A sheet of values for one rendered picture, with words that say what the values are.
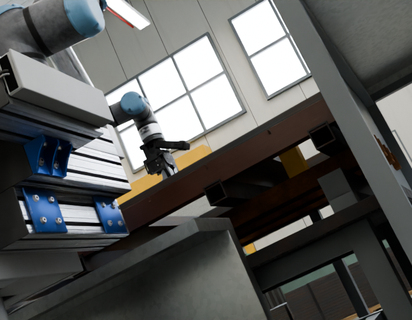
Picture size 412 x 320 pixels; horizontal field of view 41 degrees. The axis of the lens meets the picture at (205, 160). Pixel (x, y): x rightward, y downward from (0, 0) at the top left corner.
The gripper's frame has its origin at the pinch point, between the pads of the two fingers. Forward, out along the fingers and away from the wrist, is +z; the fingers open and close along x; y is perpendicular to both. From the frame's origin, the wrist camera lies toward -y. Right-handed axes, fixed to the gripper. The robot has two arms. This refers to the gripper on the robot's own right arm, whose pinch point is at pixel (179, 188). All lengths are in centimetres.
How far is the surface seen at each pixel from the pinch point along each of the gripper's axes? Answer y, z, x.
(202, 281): -16, 35, 45
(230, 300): -20, 41, 45
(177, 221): 7.8, 8.7, -5.0
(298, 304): 54, 56, -242
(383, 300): -50, 55, 36
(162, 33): 245, -510, -787
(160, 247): -17, 26, 61
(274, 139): -45, 12, 41
